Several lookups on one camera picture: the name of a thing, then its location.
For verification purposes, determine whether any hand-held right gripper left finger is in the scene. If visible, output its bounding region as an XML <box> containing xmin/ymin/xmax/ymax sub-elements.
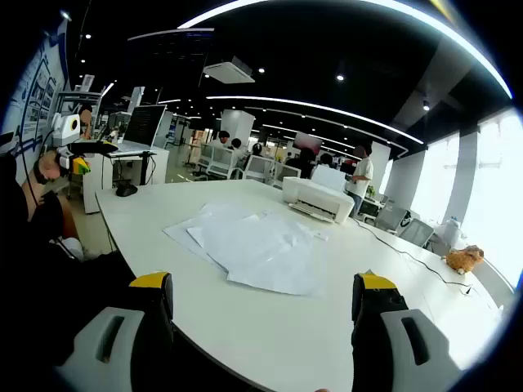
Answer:
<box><xmin>55</xmin><ymin>271</ymin><xmax>176</xmax><ymax>392</ymax></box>

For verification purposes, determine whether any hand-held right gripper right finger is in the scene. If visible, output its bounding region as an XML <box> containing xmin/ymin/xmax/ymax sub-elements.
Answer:
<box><xmin>351</xmin><ymin>271</ymin><xmax>465</xmax><ymax>392</ymax></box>

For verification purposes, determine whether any small paper slip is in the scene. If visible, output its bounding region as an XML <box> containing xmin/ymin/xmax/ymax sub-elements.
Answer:
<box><xmin>163</xmin><ymin>203</ymin><xmax>328</xmax><ymax>297</ymax></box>

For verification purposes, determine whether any person's left hand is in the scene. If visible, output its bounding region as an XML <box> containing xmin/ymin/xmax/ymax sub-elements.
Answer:
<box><xmin>39</xmin><ymin>150</ymin><xmax>69</xmax><ymax>183</ymax></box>

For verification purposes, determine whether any metal shelf rack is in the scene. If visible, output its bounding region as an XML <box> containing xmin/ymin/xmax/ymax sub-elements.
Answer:
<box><xmin>55</xmin><ymin>90</ymin><xmax>103</xmax><ymax>136</ymax></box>

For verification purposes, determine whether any white standing desk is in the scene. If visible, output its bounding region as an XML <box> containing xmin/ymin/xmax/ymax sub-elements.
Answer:
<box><xmin>83</xmin><ymin>140</ymin><xmax>171</xmax><ymax>214</ymax></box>

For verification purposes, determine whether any operator in black shirt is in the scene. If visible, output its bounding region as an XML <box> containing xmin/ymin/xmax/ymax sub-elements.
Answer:
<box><xmin>0</xmin><ymin>153</ymin><xmax>138</xmax><ymax>368</ymax></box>

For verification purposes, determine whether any white table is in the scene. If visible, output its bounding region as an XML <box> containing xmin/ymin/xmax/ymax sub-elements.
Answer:
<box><xmin>95</xmin><ymin>179</ymin><xmax>512</xmax><ymax>392</ymax></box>

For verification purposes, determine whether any orange plush toy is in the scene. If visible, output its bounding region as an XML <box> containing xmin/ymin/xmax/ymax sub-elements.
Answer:
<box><xmin>443</xmin><ymin>244</ymin><xmax>485</xmax><ymax>274</ymax></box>

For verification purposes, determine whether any grey mesh office chair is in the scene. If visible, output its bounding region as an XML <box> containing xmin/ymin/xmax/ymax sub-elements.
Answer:
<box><xmin>374</xmin><ymin>205</ymin><xmax>409</xmax><ymax>234</ymax></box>
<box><xmin>400</xmin><ymin>218</ymin><xmax>436</xmax><ymax>249</ymax></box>

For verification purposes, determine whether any hanging dark display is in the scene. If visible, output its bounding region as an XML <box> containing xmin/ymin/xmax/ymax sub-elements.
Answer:
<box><xmin>127</xmin><ymin>27</ymin><xmax>217</xmax><ymax>89</ymax></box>

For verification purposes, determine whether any white plastic bottle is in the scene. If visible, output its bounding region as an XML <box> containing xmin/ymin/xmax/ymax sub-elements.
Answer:
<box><xmin>443</xmin><ymin>218</ymin><xmax>465</xmax><ymax>244</ymax></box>

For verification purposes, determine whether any white printer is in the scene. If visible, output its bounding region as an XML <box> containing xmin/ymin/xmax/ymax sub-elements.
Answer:
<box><xmin>282</xmin><ymin>165</ymin><xmax>355</xmax><ymax>225</ymax></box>

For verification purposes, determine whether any ceiling air conditioner unit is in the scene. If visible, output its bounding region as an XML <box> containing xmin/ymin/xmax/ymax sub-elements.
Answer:
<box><xmin>203</xmin><ymin>56</ymin><xmax>257</xmax><ymax>85</ymax></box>

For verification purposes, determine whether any row of white office chairs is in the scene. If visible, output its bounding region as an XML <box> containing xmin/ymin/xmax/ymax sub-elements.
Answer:
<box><xmin>195</xmin><ymin>145</ymin><xmax>303</xmax><ymax>189</ymax></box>

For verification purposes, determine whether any group of seated people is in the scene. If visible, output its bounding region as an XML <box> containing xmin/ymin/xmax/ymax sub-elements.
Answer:
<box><xmin>214</xmin><ymin>129</ymin><xmax>340</xmax><ymax>180</ymax></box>

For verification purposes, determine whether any thin ceiling light strip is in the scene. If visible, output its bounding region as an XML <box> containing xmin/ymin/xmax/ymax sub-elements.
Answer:
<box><xmin>206</xmin><ymin>96</ymin><xmax>426</xmax><ymax>144</ymax></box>

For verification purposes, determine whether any wide ceiling light strip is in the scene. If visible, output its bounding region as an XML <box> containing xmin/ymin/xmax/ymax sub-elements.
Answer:
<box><xmin>177</xmin><ymin>0</ymin><xmax>514</xmax><ymax>99</ymax></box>

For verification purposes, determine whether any wall poster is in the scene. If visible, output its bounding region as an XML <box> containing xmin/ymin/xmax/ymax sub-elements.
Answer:
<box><xmin>2</xmin><ymin>18</ymin><xmax>71</xmax><ymax>158</ymax></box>

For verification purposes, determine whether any dark monitor white frame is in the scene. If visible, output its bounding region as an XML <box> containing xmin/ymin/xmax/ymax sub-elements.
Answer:
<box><xmin>122</xmin><ymin>104</ymin><xmax>168</xmax><ymax>150</ymax></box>

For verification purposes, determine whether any black power cable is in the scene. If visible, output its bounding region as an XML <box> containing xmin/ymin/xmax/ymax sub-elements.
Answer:
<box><xmin>351</xmin><ymin>217</ymin><xmax>477</xmax><ymax>296</ymax></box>

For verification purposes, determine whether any pink wall screen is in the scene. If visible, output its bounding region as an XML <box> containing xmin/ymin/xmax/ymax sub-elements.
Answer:
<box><xmin>293</xmin><ymin>131</ymin><xmax>324</xmax><ymax>151</ymax></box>

